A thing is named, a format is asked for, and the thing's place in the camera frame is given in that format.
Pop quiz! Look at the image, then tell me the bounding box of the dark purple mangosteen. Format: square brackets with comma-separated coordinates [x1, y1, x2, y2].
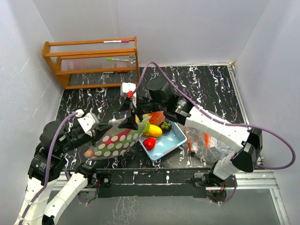
[159, 121, 172, 134]

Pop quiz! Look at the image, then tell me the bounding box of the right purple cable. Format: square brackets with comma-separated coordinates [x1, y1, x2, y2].
[135, 61, 296, 205]

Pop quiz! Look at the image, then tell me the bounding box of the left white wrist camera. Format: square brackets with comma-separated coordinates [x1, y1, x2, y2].
[76, 109, 99, 137]

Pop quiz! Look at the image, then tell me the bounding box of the light blue plastic basket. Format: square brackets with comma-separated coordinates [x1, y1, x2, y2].
[139, 118, 187, 161]

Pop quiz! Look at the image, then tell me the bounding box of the green pen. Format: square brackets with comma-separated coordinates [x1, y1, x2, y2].
[106, 57, 129, 62]

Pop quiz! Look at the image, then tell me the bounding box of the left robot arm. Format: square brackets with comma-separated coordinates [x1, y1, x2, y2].
[15, 121, 112, 225]

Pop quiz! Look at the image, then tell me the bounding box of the clear bag orange zipper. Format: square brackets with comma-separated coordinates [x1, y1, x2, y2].
[183, 126, 232, 166]

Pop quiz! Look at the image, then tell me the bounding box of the pink white pen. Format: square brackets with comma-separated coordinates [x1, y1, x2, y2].
[103, 40, 130, 44]

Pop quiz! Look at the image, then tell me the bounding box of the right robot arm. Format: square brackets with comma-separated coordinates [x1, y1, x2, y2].
[119, 79, 263, 186]

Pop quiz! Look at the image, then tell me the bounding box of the white dotted zip bag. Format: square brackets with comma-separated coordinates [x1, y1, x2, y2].
[84, 115, 150, 160]

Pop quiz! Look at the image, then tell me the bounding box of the watermelon slice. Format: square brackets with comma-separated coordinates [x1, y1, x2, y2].
[146, 111, 165, 126]

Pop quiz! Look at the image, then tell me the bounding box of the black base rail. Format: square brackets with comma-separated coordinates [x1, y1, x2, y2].
[84, 168, 234, 198]

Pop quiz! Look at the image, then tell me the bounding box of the yellow banana bunch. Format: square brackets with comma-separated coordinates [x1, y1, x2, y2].
[142, 133, 150, 138]

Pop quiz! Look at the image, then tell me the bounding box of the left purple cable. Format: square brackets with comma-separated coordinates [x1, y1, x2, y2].
[14, 111, 99, 225]

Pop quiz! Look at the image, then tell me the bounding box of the purple cable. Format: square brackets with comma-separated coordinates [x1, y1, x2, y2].
[135, 61, 296, 205]
[14, 111, 99, 225]

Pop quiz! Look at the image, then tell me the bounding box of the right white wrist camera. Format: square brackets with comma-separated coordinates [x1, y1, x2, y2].
[120, 82, 137, 107]

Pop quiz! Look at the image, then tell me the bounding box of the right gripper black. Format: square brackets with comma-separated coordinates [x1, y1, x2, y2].
[118, 95, 165, 130]

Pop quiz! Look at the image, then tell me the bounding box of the red chili pepper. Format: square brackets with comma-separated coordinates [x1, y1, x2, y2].
[102, 129, 130, 146]

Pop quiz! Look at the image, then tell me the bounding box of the yellow mango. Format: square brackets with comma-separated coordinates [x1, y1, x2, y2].
[145, 124, 163, 137]

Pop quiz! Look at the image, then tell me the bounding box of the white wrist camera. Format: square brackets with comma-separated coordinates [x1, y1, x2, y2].
[76, 109, 99, 137]
[120, 82, 137, 107]

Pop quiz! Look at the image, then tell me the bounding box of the wooden shelf rack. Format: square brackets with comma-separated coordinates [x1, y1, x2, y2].
[42, 37, 140, 90]

